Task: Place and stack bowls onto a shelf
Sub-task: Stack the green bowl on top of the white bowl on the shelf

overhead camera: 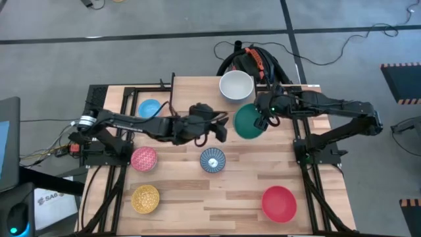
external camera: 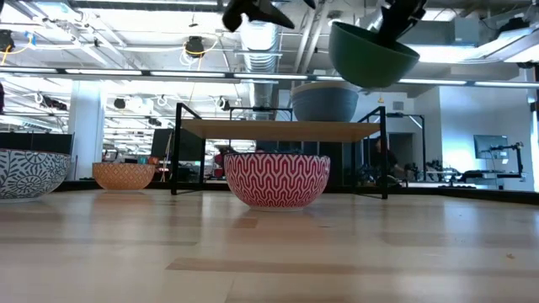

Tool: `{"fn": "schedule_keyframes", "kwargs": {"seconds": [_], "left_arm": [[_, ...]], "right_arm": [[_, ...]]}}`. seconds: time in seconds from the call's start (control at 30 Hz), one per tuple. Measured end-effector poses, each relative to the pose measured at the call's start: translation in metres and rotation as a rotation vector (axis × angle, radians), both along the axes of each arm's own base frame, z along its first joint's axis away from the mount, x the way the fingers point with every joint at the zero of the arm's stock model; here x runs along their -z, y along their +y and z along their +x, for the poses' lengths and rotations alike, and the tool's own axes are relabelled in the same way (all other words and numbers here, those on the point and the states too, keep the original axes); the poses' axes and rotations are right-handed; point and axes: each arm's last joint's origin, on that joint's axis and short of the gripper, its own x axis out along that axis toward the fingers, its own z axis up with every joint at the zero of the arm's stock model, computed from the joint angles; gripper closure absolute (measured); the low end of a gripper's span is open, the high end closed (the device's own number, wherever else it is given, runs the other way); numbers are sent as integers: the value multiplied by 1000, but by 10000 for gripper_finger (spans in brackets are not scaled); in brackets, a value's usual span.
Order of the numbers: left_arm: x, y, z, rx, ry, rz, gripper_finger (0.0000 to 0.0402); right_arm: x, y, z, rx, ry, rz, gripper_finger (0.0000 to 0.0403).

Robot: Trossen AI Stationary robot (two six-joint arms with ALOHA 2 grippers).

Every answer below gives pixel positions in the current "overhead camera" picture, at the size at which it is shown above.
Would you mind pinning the large red bowl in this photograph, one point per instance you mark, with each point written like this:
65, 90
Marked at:
279, 204

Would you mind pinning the black orange striped mat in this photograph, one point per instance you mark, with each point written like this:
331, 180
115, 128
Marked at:
412, 217
403, 82

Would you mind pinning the blue and orange small bowl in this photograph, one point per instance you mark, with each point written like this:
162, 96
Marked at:
148, 108

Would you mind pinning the white printed cardboard box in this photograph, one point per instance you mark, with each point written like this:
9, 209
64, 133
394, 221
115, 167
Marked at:
49, 210

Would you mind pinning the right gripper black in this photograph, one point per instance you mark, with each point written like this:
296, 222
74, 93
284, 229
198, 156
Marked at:
273, 105

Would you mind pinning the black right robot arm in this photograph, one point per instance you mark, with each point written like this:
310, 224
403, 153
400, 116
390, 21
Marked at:
345, 107

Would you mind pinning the orange plug connector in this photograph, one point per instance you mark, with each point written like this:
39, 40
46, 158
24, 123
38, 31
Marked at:
75, 148

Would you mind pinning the yellow and blue small bowl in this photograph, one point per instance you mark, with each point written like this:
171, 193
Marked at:
145, 199

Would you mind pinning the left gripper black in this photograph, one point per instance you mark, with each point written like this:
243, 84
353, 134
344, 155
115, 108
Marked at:
190, 130

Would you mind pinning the black aluminium table frame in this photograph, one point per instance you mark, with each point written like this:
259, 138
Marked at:
148, 89

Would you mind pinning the red patterned small bowl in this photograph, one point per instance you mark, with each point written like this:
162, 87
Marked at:
143, 159

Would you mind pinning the large white bowl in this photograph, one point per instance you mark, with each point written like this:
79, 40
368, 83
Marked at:
236, 85

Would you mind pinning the blue striped small bowl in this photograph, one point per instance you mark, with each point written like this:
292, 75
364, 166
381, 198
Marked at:
212, 160

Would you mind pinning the large green bowl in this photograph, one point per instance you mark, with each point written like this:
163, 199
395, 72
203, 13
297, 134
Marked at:
246, 121

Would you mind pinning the wooden shelf black metal frame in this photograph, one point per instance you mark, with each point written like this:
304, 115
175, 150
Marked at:
197, 92

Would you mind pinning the black power adapter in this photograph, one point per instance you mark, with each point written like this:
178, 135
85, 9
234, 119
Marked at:
87, 2

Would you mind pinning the black device with glowing light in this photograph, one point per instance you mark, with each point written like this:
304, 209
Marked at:
18, 214

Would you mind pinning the computer monitor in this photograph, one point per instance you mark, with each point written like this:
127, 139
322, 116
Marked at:
11, 148

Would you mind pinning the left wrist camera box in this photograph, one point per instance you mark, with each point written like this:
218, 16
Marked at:
201, 109

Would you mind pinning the black perforated box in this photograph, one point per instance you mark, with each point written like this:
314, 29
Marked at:
97, 98

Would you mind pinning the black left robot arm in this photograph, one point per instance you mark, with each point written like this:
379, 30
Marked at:
131, 123

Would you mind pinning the black floor stand base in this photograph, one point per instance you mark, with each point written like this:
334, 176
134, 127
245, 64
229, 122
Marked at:
408, 126

